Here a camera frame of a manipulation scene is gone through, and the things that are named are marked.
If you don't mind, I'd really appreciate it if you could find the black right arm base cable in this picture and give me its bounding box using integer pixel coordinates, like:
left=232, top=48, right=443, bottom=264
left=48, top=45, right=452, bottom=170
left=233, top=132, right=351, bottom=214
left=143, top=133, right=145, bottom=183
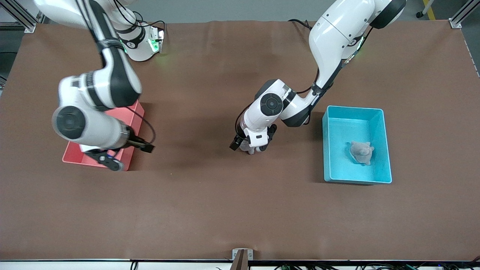
left=139, top=19, right=167, bottom=32

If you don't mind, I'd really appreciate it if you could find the black arm base cable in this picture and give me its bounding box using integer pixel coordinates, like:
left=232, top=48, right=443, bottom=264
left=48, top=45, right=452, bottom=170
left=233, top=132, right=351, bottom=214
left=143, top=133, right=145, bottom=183
left=288, top=19, right=314, bottom=31
left=139, top=19, right=167, bottom=32

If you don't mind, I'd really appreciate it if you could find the grey plush toy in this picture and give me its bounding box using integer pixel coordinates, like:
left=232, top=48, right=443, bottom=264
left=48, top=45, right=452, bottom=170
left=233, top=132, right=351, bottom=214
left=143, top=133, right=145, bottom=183
left=350, top=141, right=375, bottom=166
left=240, top=142, right=260, bottom=155

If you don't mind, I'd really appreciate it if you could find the grey metal table bracket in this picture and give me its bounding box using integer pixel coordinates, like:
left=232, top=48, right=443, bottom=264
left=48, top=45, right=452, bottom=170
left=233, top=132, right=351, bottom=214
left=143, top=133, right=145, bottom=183
left=231, top=249, right=254, bottom=270

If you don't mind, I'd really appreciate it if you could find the black left arm base cable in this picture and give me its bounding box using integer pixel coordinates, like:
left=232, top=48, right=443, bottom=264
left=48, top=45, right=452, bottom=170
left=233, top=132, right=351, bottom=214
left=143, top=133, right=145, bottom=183
left=288, top=19, right=314, bottom=31

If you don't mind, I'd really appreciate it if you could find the blue plastic box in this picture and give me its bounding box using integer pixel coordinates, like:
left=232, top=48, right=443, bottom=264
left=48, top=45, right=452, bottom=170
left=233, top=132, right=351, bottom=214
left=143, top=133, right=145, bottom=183
left=322, top=105, right=393, bottom=185

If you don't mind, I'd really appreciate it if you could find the silver right arm base connector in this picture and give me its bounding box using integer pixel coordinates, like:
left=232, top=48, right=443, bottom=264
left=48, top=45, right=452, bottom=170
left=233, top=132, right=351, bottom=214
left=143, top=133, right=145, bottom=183
left=148, top=27, right=165, bottom=54

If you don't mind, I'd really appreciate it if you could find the pink plastic box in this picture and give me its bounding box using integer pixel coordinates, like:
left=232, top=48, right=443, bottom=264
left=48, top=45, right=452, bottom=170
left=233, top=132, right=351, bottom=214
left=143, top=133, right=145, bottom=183
left=62, top=100, right=146, bottom=172

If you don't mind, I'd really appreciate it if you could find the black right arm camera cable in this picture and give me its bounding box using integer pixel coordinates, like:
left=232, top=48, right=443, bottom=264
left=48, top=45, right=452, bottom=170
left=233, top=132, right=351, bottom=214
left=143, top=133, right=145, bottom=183
left=75, top=0, right=156, bottom=146

